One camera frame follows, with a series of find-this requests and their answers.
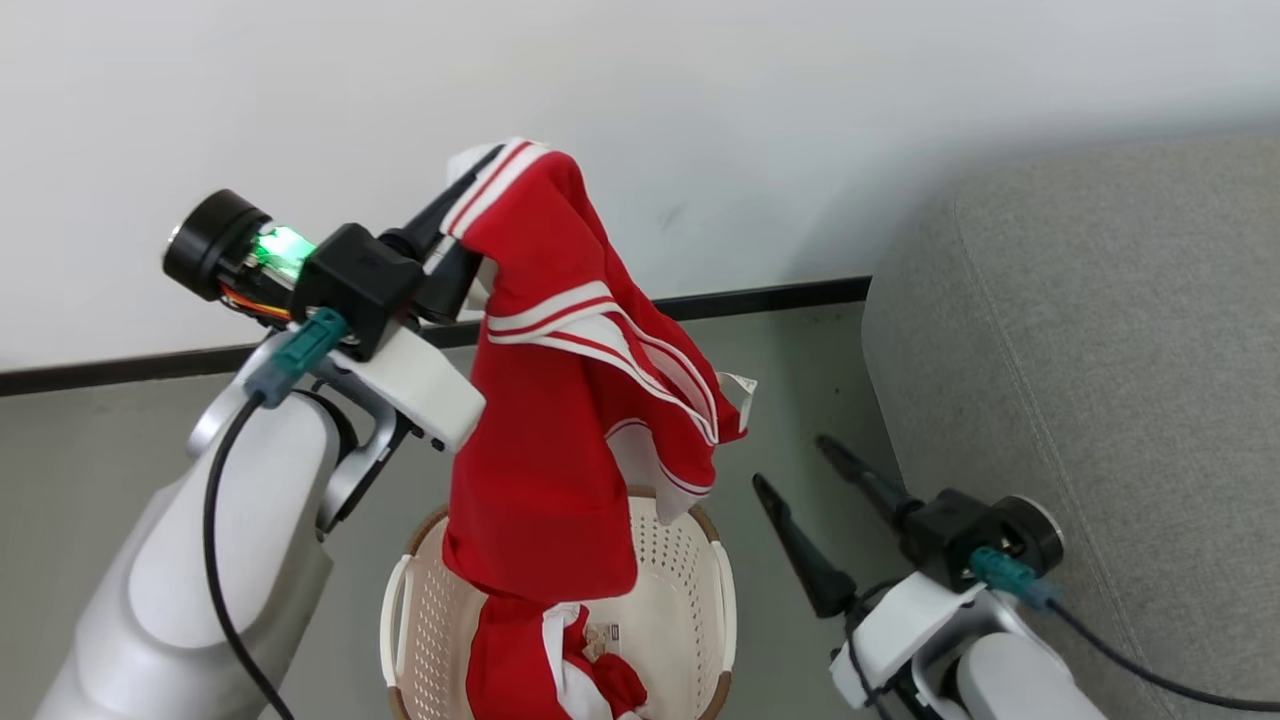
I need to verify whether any red white crumpled garment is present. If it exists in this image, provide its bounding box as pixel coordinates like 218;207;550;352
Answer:
465;595;651;720

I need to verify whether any red white striped sports garment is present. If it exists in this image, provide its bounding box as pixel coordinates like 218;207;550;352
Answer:
440;138;758;606

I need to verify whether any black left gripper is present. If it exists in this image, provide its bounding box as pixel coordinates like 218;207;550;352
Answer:
163;145;504;363

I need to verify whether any grey fabric sofa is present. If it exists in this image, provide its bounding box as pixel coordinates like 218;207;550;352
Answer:
862;135;1280;720

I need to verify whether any black cable with teal connector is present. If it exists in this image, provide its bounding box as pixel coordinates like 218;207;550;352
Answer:
203;308;349;720
968;546;1280;713

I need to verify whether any cream perforated laundry basket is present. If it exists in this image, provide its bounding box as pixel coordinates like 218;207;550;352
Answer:
380;487;738;720

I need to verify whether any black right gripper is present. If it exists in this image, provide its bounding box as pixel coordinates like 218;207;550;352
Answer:
752;434;1066;619

